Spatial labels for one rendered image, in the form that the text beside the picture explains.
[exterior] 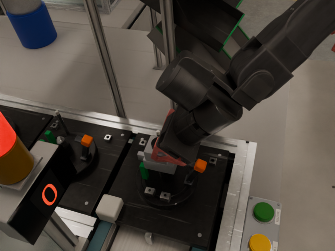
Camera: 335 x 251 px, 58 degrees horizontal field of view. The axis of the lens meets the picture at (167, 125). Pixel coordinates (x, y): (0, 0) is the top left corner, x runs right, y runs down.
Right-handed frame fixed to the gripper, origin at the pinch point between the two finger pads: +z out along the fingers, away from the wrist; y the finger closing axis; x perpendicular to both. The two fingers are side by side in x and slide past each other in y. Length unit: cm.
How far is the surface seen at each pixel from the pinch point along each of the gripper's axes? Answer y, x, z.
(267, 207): 0.3, 25.3, -4.3
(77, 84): -36, -21, 48
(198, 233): 9.5, 15.8, 3.6
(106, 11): -86, -31, 54
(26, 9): -56, -53, 53
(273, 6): -273, 84, 74
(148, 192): 5.3, 4.6, 8.3
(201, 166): 0.2, 8.2, -3.1
